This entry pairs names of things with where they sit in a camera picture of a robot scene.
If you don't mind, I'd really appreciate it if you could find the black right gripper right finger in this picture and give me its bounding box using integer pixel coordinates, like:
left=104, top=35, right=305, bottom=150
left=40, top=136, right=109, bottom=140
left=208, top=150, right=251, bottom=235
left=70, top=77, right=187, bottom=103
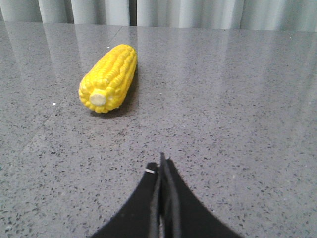
left=160, top=153, right=240, bottom=238

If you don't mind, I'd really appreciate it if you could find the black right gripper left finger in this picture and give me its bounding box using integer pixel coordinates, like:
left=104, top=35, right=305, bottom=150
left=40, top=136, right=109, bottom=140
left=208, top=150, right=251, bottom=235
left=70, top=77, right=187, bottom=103
left=92, top=162, right=160, bottom=238

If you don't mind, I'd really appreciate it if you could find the yellow corn cob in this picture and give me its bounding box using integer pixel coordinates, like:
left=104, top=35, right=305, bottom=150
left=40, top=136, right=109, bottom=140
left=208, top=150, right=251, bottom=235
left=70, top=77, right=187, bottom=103
left=78, top=44, right=137, bottom=114

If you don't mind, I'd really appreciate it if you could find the grey pleated curtain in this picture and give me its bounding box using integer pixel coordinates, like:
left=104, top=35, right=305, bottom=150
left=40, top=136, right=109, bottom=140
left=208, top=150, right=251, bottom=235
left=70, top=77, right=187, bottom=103
left=0, top=0, right=317, bottom=32

